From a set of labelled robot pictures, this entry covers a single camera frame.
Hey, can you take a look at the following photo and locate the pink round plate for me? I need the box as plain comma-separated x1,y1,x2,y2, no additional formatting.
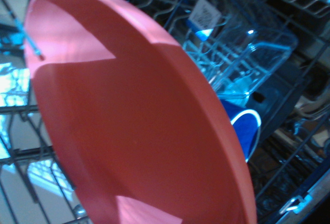
23,0,258,224

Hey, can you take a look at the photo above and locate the blue enamel mug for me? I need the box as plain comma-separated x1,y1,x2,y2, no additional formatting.
219,99,262,163

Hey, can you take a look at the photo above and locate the white label tag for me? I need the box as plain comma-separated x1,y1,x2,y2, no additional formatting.
187,0,223,42

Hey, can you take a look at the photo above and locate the clear plastic container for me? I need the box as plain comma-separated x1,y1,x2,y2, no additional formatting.
184,14,300,106

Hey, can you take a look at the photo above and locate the wire dishwasher rack with dishes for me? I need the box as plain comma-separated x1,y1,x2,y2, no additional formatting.
0,0,330,224

